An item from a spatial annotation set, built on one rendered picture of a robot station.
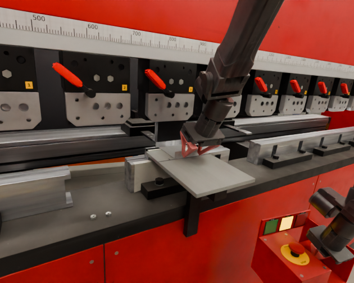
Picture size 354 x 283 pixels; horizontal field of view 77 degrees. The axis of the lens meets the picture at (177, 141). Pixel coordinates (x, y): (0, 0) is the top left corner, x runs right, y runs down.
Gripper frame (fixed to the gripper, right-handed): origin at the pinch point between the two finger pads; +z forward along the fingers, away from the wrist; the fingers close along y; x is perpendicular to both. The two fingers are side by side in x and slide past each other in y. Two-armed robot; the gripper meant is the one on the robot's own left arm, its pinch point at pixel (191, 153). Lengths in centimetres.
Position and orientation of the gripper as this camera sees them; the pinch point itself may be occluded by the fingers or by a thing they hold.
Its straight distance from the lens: 64.8
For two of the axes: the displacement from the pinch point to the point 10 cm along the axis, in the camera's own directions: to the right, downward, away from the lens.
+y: -8.5, 0.9, -5.1
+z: -3.2, 6.9, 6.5
